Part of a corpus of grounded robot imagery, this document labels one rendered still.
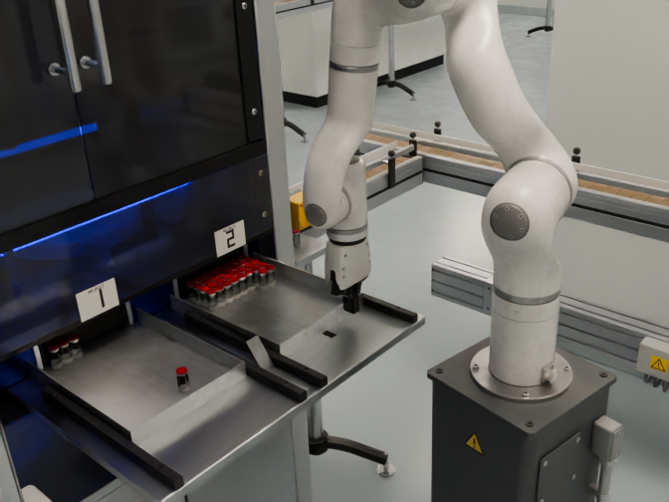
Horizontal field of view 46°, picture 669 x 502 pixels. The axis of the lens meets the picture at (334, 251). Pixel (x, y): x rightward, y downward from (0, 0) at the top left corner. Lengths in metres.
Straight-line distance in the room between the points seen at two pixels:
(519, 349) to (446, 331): 1.85
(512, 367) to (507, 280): 0.18
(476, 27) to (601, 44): 1.47
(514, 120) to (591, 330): 1.19
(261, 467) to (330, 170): 0.96
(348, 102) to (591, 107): 1.53
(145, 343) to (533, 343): 0.78
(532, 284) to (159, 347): 0.75
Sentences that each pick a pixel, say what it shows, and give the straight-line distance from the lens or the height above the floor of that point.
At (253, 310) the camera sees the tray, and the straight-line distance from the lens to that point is 1.74.
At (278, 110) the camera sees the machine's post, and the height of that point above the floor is 1.27.
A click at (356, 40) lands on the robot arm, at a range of 1.40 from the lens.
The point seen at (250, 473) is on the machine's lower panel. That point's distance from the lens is 2.10.
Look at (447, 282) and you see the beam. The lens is 2.62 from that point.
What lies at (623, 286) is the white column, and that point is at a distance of 3.01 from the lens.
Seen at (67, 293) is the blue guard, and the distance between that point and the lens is 1.54.
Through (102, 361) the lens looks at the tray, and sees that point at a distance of 1.65.
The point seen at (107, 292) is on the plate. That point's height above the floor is 1.03.
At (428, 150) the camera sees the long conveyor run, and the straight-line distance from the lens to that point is 2.51.
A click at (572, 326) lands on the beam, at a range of 2.44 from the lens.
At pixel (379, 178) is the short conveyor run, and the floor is 0.93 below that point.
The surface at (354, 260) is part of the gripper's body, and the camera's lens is 1.58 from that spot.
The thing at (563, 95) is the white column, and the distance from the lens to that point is 2.88.
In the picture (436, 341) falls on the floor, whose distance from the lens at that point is 3.24.
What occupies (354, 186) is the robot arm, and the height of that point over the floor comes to 1.20.
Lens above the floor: 1.74
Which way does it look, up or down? 26 degrees down
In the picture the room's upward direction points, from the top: 3 degrees counter-clockwise
